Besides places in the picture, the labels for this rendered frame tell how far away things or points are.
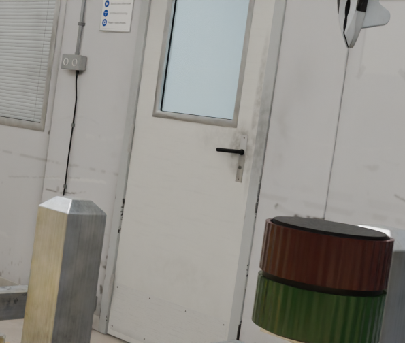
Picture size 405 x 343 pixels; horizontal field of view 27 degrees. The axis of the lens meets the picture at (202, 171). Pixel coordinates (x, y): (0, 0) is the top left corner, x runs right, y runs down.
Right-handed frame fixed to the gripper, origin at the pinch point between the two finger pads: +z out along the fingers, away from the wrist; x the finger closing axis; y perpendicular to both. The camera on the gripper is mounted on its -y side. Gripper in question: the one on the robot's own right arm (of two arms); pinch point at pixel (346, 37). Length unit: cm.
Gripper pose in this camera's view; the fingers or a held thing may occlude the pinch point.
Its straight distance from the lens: 125.0
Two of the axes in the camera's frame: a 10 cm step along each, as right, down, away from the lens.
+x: -2.7, -0.9, 9.6
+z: -1.4, 9.9, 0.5
